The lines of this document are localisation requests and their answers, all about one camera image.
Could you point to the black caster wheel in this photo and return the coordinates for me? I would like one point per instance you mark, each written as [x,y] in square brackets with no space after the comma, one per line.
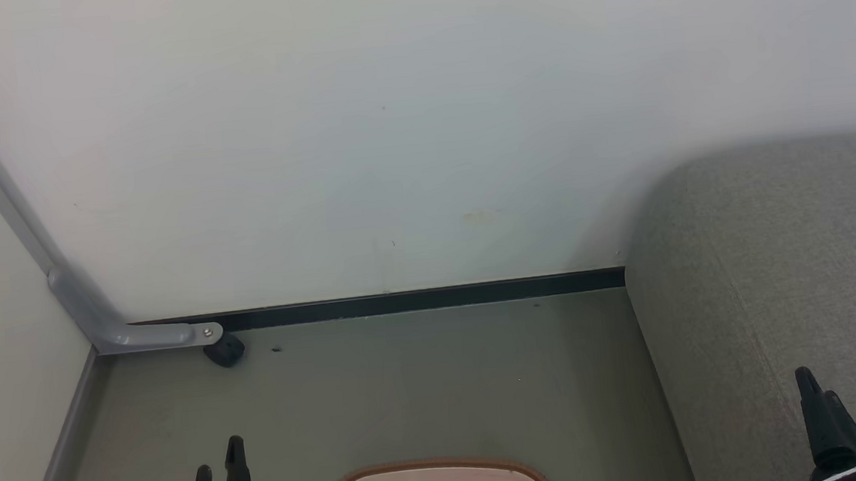
[225,351]

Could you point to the grey fabric sofa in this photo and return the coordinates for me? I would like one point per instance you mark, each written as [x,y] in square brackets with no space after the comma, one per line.
[788,279]

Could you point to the grey metal frame post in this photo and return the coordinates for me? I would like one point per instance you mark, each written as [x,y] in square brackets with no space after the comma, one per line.
[94,316]

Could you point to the black baseboard strip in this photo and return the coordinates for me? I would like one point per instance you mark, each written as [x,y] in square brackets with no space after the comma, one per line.
[402,302]

